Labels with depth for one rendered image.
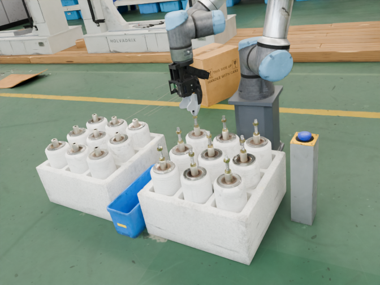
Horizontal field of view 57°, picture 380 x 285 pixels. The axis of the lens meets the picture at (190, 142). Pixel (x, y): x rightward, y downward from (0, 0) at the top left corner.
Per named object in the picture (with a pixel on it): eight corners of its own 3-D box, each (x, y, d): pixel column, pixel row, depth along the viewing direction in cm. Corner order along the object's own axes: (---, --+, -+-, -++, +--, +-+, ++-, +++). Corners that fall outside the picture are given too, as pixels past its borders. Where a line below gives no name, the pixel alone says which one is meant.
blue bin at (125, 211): (158, 186, 150) (152, 163, 145) (180, 191, 145) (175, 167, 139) (112, 233, 129) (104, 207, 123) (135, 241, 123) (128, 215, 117)
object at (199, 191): (182, 220, 119) (173, 177, 110) (200, 204, 124) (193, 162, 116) (204, 231, 113) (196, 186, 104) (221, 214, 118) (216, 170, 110)
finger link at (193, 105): (186, 120, 126) (181, 96, 122) (197, 113, 129) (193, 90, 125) (191, 121, 124) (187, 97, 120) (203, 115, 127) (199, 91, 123)
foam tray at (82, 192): (108, 155, 181) (99, 125, 172) (171, 168, 161) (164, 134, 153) (50, 201, 152) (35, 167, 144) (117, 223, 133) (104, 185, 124)
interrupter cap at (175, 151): (171, 157, 121) (171, 155, 121) (171, 146, 128) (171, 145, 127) (193, 154, 121) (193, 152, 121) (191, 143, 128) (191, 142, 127)
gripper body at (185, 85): (170, 95, 124) (164, 63, 118) (188, 87, 128) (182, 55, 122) (184, 100, 118) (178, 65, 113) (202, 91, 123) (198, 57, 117)
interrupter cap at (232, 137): (236, 143, 123) (235, 141, 123) (214, 144, 125) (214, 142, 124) (237, 133, 129) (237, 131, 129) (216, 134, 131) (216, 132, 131)
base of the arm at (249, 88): (244, 86, 156) (242, 64, 151) (278, 86, 149) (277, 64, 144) (233, 99, 145) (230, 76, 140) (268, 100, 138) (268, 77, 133)
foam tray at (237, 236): (198, 173, 154) (192, 138, 146) (286, 191, 135) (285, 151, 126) (147, 233, 126) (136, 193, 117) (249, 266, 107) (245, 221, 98)
